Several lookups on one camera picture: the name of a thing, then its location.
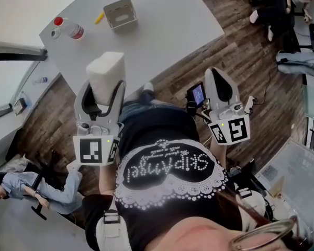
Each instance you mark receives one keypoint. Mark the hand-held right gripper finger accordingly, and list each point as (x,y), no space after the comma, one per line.
(211,88)
(234,94)

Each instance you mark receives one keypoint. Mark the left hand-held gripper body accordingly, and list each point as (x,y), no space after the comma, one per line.
(90,150)

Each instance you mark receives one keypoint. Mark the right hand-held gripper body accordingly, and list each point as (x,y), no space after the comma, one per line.
(236,129)

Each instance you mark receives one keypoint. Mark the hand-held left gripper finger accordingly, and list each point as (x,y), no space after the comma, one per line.
(79,102)
(119,101)

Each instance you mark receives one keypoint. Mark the white tissue packet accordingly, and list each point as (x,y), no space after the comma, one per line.
(106,74)

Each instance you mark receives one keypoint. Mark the white square container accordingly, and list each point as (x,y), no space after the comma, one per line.
(125,25)

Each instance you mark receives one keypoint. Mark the person's left forearm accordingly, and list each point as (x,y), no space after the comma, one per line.
(106,179)

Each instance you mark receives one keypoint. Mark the person's right forearm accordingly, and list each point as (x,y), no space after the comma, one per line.
(216,150)

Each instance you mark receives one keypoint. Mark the small black screen device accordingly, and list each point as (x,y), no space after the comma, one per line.
(197,93)

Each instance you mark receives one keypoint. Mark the person's blue jeans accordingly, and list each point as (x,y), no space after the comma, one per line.
(136,110)

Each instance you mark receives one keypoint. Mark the person's white shoe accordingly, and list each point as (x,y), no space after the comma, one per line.
(148,86)

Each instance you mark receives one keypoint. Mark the small bottle with blue cap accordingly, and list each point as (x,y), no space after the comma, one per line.
(40,80)

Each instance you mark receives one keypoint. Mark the blue and black box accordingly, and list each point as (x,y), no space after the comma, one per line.
(21,104)

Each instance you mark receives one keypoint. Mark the small round clear lid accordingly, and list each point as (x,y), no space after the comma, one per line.
(55,33)

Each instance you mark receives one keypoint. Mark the clear bottle with red cap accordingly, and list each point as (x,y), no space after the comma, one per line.
(72,29)

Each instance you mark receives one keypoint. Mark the black chair armrest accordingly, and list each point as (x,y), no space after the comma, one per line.
(39,211)

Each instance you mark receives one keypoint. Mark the person's black studded shirt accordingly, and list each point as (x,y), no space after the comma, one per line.
(159,200)

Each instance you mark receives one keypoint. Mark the yellow marker pen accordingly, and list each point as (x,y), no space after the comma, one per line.
(99,17)

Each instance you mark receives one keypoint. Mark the person's eyeglasses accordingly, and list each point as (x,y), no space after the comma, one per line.
(261,235)

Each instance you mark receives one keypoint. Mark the person's face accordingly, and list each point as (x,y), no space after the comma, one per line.
(199,234)

